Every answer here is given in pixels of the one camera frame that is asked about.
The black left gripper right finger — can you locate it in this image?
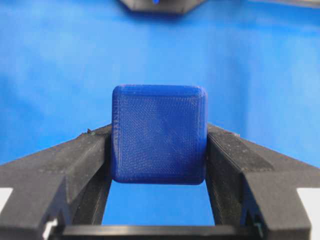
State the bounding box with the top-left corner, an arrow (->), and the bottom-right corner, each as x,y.
205,125 -> 320,240

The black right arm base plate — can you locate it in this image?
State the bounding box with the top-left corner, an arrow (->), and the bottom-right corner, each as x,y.
118,0 -> 206,15

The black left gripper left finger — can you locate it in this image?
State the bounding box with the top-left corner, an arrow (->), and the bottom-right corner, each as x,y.
0,125 -> 112,240

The blue cube block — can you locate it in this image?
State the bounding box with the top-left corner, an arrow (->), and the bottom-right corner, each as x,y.
110,84 -> 208,185

